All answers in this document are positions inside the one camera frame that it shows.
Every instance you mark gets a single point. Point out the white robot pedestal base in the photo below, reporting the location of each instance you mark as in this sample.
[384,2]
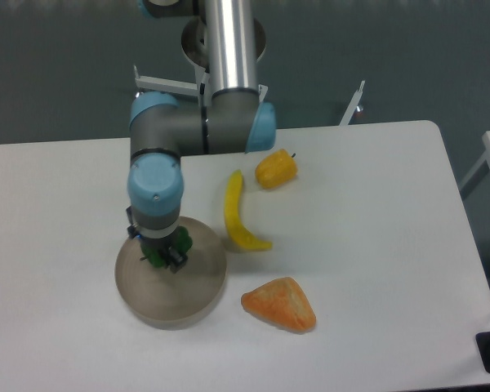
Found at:
[195,51]

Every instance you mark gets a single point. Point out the beige round plate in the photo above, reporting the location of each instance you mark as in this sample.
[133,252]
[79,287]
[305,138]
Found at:
[169,300]

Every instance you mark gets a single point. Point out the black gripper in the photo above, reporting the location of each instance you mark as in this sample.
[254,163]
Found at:
[174,257]

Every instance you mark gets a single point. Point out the orange triangular toy bread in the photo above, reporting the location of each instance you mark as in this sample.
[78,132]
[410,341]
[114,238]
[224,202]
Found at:
[283,303]

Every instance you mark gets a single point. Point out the green toy pepper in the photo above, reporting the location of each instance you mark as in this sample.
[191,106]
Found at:
[182,240]

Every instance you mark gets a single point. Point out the yellow toy bell pepper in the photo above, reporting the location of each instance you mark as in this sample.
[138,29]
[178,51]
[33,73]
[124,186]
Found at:
[276,169]

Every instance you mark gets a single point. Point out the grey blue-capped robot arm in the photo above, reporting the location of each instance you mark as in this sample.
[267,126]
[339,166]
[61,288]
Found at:
[231,118]

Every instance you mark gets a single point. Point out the yellow toy banana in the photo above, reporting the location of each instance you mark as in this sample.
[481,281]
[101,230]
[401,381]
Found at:
[235,228]

